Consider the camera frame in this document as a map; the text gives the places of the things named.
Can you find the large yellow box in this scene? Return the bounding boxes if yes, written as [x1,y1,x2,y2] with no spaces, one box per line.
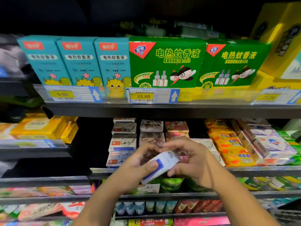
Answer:
[249,2,301,80]

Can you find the dark green packets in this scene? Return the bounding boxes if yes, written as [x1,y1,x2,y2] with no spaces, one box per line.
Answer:
[0,94,48,121]

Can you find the stack of yellow soap boxes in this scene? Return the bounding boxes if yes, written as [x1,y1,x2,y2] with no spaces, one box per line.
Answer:
[204,119,257,168]

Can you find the person's right hand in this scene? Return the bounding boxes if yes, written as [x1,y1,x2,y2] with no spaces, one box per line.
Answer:
[160,136,222,189]

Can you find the pink flat pack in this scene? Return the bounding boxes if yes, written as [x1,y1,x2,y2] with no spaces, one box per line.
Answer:
[174,215,231,226]

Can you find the green box mosquito print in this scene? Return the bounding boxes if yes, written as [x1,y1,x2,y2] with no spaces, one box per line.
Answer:
[129,36,208,101]
[198,39,272,99]

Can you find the white blue price strip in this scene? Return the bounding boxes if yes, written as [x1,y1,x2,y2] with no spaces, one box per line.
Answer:
[0,139,68,149]

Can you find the green white carton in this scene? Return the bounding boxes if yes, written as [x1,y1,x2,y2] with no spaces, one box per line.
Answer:
[136,183,161,194]

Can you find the person's left forearm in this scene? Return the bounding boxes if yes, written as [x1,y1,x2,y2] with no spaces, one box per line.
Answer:
[73,186,142,226]

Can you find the row of dark green packs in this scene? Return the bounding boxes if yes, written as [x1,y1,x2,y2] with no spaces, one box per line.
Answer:
[118,19,226,40]

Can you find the row of pink orange packets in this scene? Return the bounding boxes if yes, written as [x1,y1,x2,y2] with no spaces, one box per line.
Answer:
[0,185,97,198]

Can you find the stack of white plastic packs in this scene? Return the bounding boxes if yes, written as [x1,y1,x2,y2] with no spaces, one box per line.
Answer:
[0,35,29,76]

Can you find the white blue price tag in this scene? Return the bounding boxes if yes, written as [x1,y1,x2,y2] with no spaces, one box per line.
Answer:
[127,88,180,104]
[45,85,103,103]
[251,88,301,105]

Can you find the person's left hand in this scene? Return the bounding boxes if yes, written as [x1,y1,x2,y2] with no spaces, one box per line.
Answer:
[110,143,161,195]

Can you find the white hand sanitizer bottle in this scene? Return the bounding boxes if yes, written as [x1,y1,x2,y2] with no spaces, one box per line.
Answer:
[282,118,301,136]

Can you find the white blue print soap box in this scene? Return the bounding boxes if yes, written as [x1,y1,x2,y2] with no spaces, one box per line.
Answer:
[111,122,137,136]
[113,117,137,124]
[108,134,137,153]
[105,150,135,168]
[141,150,180,185]

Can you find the stack of yellow soap cartons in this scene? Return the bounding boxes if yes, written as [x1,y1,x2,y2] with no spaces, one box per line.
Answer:
[10,113,79,144]

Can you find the white plastic pack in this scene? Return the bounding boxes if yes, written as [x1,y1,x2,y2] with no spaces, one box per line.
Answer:
[0,160,17,177]

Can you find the row of blue white tubes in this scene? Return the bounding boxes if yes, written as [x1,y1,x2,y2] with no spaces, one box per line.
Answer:
[114,200,178,216]

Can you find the stack of white purple soap boxes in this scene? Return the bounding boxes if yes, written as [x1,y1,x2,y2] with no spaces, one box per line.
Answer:
[230,119,298,166]

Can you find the teal packets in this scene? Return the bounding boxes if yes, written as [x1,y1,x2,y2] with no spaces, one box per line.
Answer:
[261,197,301,208]

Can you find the pile of colourful packets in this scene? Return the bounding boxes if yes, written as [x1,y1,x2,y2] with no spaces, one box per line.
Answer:
[0,202,73,226]

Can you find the wire basket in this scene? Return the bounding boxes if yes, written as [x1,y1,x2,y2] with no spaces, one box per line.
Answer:
[275,208,301,226]

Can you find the person's right forearm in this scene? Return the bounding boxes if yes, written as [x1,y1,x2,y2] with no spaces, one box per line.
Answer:
[207,174,280,226]

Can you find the stack of green soap boxes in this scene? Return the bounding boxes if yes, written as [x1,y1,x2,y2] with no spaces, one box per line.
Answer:
[277,130,301,165]

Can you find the flat yellow box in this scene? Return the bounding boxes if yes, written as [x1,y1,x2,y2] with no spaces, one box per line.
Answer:
[249,70,301,91]

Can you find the row of red tubes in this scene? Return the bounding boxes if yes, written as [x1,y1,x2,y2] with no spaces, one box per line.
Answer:
[175,199,224,213]

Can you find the orange white packet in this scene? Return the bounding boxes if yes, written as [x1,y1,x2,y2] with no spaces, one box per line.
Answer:
[0,122,18,140]

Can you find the red white packet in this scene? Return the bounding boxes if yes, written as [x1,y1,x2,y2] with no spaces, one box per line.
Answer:
[61,201,86,219]

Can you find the stack of pink soap boxes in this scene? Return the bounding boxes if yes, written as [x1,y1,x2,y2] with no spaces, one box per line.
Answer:
[164,120,191,164]

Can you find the yellow red flat pack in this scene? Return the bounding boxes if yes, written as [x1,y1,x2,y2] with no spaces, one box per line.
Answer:
[128,217,174,226]

